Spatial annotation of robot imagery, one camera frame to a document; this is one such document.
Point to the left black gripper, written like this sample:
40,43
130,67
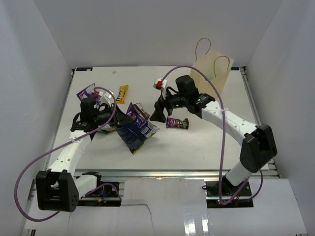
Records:
120,118

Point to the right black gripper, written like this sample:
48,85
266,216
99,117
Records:
158,115

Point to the large blue purple snack bag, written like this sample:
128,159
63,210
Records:
136,132

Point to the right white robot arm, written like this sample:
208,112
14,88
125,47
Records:
257,142

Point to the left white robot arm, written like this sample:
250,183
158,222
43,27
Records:
57,188

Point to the tan paper bag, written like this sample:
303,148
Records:
216,67

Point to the purple M&M packet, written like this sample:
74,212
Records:
177,123

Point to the green snack pouch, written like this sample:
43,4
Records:
106,129

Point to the yellow M&M packet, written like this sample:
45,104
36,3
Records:
121,97

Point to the brown chocolate bar wrapper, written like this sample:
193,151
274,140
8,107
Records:
140,110

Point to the purple white snack pouch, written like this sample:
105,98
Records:
88,92

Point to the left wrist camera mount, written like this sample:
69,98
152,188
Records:
103,97

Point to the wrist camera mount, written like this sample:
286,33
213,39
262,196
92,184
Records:
103,97
161,85

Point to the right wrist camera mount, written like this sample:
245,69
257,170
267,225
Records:
161,85

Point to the aluminium table frame rail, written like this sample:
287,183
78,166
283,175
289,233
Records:
202,174

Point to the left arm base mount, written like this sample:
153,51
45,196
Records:
95,192

